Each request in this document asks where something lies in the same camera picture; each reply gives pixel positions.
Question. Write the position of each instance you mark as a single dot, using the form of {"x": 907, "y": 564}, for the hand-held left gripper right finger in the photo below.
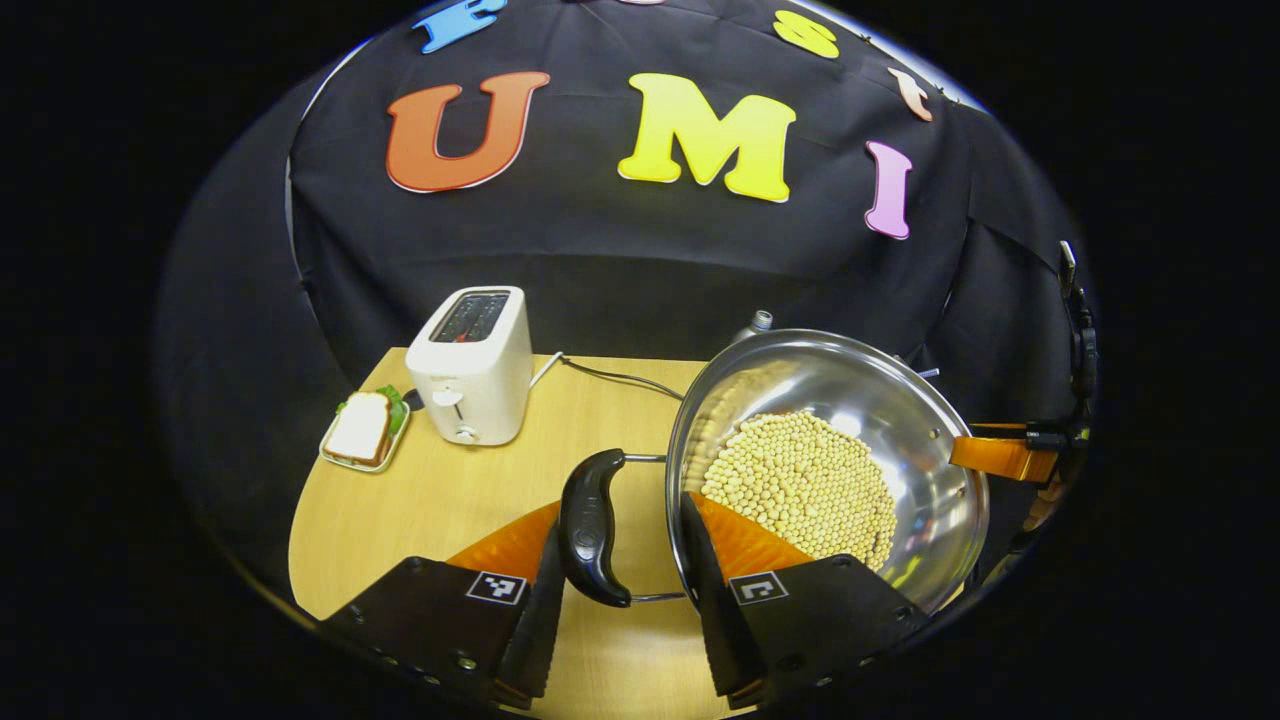
{"x": 715, "y": 610}

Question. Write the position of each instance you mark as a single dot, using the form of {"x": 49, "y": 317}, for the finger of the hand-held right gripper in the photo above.
{"x": 1000, "y": 458}

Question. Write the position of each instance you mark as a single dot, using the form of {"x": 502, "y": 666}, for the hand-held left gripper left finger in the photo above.
{"x": 535, "y": 630}

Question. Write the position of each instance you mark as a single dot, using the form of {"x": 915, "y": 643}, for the pile of soybeans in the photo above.
{"x": 810, "y": 480}

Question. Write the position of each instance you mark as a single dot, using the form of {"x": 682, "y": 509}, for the white toaster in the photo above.
{"x": 480, "y": 390}

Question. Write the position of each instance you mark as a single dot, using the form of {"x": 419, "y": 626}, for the black round table grommet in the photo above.
{"x": 413, "y": 402}

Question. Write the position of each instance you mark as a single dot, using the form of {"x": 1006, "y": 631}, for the toy sandwich with lettuce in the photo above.
{"x": 358, "y": 428}

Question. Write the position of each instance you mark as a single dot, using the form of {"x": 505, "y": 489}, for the printed metal bottle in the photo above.
{"x": 760, "y": 322}

